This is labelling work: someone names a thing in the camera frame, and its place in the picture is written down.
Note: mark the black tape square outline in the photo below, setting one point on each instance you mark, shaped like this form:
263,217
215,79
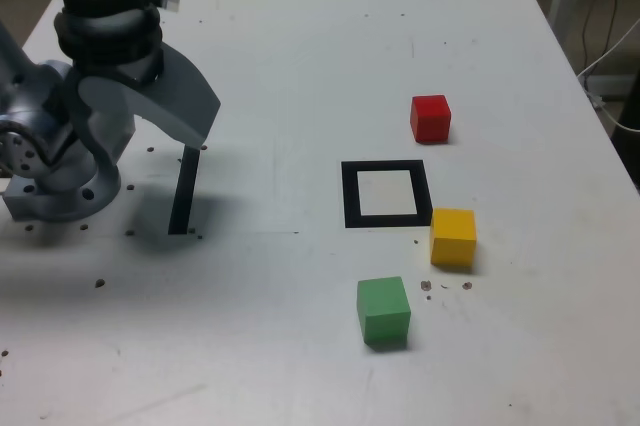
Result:
350,196

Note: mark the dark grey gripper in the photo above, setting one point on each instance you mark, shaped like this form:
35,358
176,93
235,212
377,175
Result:
145,68

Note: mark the yellow cube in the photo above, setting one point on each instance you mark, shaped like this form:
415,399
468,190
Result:
452,238

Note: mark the black tape strip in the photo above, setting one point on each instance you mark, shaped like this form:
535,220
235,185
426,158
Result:
182,196

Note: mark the red cube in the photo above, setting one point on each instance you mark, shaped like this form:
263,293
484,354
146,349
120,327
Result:
430,121

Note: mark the green cube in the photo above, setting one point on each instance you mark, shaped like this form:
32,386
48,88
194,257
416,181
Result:
382,313

